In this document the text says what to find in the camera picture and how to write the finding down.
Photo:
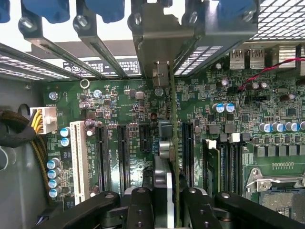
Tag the metal slot cover bracket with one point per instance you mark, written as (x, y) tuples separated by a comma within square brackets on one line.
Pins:
[(35, 38), (88, 35)]

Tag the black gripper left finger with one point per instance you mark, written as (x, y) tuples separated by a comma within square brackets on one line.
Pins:
[(140, 210)]

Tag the RAM slot with black clips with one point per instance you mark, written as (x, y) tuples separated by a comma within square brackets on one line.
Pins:
[(245, 137), (225, 167)]

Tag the short black expansion slot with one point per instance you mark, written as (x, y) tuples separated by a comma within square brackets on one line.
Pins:
[(144, 138)]

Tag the long black expansion slot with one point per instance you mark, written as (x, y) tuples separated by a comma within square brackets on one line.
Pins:
[(124, 157), (188, 155), (102, 157)]

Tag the green motherboard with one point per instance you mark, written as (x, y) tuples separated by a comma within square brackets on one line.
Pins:
[(202, 95)]

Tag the grey open PC case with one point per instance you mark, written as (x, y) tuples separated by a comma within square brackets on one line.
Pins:
[(228, 31)]

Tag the CPU socket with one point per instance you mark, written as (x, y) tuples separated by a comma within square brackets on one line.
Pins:
[(278, 202)]

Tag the RAM slot with white clips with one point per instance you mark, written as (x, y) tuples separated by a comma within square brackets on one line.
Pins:
[(210, 167), (234, 167)]

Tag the white PCI expansion slot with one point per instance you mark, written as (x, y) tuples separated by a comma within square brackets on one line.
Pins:
[(78, 162)]

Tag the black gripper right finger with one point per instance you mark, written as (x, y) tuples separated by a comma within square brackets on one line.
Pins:
[(200, 210)]

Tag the white power connector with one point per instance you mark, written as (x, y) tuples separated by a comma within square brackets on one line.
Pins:
[(51, 119)]

